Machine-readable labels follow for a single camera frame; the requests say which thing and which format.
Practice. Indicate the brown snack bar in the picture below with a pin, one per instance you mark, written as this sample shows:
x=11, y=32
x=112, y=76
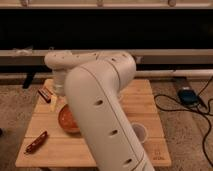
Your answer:
x=45, y=94
x=37, y=143

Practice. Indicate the brown snack bar back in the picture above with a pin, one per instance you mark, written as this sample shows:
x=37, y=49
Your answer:
x=45, y=94

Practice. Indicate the white sponge block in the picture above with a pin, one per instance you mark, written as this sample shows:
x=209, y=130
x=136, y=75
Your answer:
x=53, y=102

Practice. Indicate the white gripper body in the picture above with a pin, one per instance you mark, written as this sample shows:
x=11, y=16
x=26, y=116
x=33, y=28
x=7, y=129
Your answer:
x=58, y=81

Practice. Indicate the blue power adapter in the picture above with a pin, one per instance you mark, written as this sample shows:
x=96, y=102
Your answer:
x=187, y=96

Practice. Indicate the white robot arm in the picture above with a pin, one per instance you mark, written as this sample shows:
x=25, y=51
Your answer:
x=91, y=83

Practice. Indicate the white paper cup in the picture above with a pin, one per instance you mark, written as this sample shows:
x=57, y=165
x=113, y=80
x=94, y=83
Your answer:
x=140, y=131

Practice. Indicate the brown snack bar front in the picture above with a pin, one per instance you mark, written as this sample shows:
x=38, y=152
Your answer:
x=37, y=143

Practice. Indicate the orange bowl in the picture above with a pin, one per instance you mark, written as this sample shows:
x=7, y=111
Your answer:
x=66, y=121

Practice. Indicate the wooden table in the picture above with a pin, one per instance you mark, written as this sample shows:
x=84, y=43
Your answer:
x=64, y=150

